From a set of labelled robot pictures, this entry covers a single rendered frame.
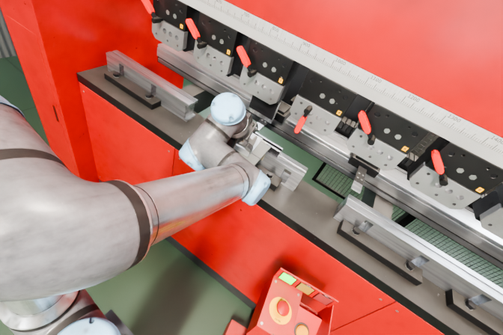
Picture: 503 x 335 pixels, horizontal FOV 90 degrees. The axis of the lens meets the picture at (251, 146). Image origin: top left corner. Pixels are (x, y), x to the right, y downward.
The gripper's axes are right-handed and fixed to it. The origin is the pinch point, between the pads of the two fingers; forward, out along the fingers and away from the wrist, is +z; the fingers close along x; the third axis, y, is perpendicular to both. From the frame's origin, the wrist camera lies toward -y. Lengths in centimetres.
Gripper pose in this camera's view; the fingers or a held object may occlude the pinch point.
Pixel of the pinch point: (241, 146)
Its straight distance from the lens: 89.6
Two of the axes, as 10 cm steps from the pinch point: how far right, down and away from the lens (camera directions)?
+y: 5.2, -8.4, 1.3
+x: -8.5, -5.0, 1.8
